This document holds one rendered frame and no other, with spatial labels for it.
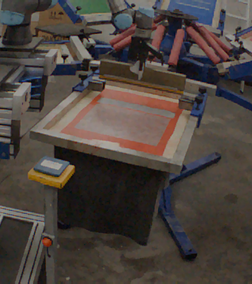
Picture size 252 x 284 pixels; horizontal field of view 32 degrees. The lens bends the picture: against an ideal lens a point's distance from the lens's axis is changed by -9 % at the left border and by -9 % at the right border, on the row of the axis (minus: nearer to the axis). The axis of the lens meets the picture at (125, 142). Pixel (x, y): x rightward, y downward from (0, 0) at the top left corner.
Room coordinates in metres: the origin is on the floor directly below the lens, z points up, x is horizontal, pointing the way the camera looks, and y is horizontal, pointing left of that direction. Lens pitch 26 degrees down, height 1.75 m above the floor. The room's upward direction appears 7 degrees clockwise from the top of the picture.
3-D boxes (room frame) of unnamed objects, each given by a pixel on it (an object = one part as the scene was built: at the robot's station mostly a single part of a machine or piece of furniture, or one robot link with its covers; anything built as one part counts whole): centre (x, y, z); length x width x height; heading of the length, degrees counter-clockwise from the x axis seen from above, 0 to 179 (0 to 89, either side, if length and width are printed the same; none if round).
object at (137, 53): (2.10, -0.01, 1.23); 0.09 x 0.08 x 0.12; 78
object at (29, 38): (1.94, 0.55, 1.31); 0.15 x 0.15 x 0.10
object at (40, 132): (1.91, 0.00, 0.97); 0.79 x 0.58 x 0.04; 168
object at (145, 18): (2.10, -0.01, 1.39); 0.09 x 0.08 x 0.11; 93
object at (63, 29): (3.40, 0.27, 0.91); 1.34 x 0.40 x 0.08; 48
